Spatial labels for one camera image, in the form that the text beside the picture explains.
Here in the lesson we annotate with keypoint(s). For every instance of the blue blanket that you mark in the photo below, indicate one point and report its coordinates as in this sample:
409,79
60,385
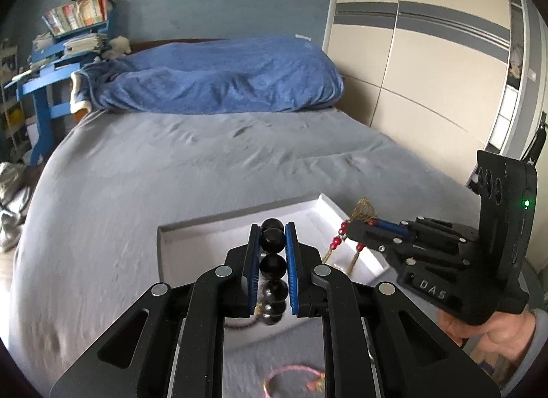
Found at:
214,77

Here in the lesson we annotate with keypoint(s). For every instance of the white plush toy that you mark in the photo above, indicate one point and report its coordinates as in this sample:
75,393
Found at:
117,47

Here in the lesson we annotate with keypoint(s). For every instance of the grey cardboard box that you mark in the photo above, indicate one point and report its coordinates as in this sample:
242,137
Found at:
205,244

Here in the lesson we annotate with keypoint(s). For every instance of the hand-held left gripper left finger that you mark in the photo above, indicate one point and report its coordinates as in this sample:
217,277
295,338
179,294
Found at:
255,269

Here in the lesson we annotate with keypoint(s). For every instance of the person's right forearm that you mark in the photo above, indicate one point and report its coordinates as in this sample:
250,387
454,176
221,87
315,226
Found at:
535,338

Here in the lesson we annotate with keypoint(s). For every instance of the grey clothes pile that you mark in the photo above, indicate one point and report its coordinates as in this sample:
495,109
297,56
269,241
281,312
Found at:
10,209

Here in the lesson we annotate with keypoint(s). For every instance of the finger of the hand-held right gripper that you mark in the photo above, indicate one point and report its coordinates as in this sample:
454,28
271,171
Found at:
368,235
391,226

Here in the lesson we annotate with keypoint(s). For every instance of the red bead gold leaf jewelry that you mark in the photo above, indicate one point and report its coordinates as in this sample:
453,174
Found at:
364,210

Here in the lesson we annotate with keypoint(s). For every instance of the white shelf rack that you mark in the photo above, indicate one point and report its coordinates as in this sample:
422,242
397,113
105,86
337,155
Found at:
10,81

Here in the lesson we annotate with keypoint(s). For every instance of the stack of papers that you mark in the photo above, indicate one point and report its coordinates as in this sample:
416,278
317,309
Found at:
85,43

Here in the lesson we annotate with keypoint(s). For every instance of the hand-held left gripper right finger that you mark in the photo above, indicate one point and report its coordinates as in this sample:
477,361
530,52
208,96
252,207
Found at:
292,269

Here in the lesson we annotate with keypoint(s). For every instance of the blue wooden desk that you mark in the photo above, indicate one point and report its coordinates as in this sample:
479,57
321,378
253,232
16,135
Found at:
43,111

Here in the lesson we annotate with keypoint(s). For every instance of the brown wooden headboard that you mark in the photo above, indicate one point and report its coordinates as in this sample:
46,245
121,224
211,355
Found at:
171,43

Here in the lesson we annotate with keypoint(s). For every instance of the person's right hand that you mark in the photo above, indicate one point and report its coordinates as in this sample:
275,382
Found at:
492,336

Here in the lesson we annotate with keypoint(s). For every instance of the row of colourful books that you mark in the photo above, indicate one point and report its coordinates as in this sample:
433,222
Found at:
77,15

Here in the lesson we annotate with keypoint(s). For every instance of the beige wardrobe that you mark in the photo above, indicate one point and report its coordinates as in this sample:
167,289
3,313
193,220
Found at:
428,81

